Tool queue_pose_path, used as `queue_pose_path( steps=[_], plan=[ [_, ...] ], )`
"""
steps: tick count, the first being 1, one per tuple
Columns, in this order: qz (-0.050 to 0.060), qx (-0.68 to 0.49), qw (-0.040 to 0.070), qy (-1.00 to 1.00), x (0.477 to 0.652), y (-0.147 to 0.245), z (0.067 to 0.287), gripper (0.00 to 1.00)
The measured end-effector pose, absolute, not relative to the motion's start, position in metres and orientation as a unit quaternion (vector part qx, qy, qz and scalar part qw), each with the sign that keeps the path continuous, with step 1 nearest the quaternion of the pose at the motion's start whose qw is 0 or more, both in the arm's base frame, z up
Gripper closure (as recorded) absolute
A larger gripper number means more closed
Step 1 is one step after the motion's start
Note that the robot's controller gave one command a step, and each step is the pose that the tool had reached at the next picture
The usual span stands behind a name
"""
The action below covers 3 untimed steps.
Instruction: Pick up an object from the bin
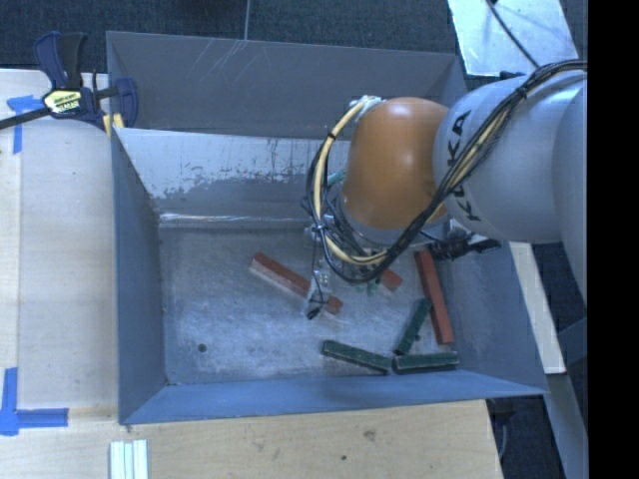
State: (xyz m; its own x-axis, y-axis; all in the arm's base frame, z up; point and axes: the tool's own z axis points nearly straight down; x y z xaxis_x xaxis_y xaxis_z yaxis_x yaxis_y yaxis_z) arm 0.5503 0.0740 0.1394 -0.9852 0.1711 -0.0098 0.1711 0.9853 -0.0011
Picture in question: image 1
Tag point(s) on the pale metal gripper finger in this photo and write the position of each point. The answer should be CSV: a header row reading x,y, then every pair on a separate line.
x,y
316,295
316,231

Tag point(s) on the dark green flat block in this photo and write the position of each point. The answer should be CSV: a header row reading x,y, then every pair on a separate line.
x,y
425,361
414,327
355,356

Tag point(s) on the grey metal bin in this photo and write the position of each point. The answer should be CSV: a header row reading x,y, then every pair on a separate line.
x,y
239,327

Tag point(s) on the red-brown flat block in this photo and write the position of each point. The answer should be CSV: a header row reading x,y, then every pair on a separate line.
x,y
282,276
392,278
435,297

